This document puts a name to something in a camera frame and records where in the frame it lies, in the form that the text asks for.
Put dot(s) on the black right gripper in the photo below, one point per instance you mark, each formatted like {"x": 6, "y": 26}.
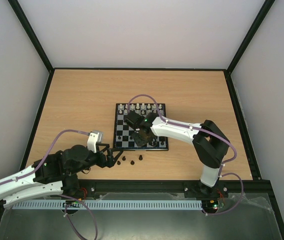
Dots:
{"x": 140, "y": 139}

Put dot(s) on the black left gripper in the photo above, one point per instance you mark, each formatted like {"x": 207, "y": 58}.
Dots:
{"x": 110, "y": 161}

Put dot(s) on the black pawn g-file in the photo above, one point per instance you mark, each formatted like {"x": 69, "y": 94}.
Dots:
{"x": 125, "y": 138}

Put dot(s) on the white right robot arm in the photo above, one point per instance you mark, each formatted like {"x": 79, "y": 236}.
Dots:
{"x": 210, "y": 144}

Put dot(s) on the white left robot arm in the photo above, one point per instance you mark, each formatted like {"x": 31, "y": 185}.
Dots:
{"x": 57, "y": 175}

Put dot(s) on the black and silver chessboard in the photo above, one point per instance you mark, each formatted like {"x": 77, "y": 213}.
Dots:
{"x": 122, "y": 129}

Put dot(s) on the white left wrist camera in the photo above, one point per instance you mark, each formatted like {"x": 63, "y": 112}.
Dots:
{"x": 94, "y": 137}

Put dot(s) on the black aluminium front rail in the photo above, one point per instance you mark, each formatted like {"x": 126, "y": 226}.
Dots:
{"x": 190, "y": 188}

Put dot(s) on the light blue cable duct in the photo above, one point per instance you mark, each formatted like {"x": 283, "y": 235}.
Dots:
{"x": 59, "y": 204}

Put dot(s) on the black frame post rear left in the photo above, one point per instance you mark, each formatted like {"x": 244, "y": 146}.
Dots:
{"x": 20, "y": 14}

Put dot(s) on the black frame post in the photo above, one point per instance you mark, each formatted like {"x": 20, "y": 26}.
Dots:
{"x": 258, "y": 20}
{"x": 20, "y": 14}

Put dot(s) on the black frame post rear right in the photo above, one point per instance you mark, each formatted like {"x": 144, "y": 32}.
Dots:
{"x": 258, "y": 20}

